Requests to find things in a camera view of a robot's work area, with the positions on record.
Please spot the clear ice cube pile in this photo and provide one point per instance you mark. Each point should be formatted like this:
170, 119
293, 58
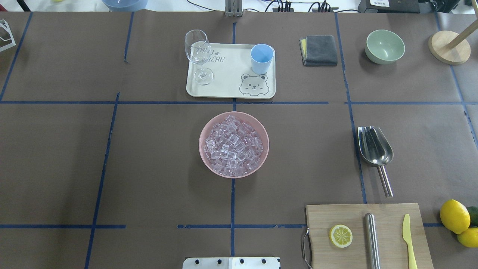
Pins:
233, 146

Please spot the pink bowl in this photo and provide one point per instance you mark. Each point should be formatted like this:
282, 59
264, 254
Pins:
257, 125

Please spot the yellow plastic knife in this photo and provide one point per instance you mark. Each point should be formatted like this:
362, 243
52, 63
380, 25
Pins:
407, 237

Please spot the grey folded cloth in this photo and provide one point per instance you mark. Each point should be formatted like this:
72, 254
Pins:
318, 50

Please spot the whole yellow lemon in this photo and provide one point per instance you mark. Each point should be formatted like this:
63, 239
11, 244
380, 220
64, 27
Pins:
454, 216

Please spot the clear wine glass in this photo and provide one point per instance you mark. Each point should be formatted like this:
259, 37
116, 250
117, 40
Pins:
198, 52

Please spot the steel cylindrical rod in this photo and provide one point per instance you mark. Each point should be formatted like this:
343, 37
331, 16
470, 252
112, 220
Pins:
372, 241

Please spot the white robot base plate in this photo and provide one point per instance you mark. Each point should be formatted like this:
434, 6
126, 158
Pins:
231, 263

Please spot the blue bowl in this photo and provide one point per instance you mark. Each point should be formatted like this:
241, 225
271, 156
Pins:
125, 5

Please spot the stainless steel ice scoop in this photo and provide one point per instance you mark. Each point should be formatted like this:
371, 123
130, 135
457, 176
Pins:
377, 152

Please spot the light blue plastic cup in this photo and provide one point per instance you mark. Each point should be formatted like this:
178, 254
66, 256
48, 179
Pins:
261, 56

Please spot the white wire cup rack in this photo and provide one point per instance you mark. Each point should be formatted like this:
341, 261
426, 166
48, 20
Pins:
6, 37

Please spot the cream bear serving tray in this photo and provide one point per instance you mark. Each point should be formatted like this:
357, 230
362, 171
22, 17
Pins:
233, 75

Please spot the green lime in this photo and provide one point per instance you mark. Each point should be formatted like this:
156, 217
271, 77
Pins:
473, 213

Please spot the wooden cup stand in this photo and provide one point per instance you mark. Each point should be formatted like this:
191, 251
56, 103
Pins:
450, 47

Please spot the green ceramic bowl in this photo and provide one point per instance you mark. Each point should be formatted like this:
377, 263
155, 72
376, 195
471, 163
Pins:
384, 47

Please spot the half lemon slice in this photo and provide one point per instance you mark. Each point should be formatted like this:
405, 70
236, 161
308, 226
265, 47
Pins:
340, 236

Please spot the wooden cutting board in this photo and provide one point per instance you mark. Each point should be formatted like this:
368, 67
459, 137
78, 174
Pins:
393, 253

